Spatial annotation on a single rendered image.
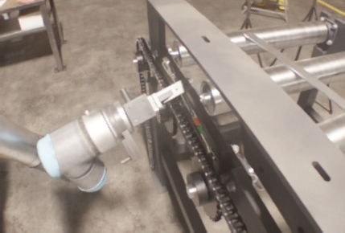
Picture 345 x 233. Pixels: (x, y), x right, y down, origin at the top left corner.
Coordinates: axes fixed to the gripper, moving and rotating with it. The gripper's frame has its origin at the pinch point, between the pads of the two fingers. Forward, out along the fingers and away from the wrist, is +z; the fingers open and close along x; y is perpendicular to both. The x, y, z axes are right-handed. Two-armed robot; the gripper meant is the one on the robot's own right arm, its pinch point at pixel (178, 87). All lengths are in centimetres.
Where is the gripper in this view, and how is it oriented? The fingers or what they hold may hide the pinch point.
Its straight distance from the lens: 61.1
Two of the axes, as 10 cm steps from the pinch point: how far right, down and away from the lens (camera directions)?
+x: -2.2, 0.3, 9.7
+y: -4.6, -8.8, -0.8
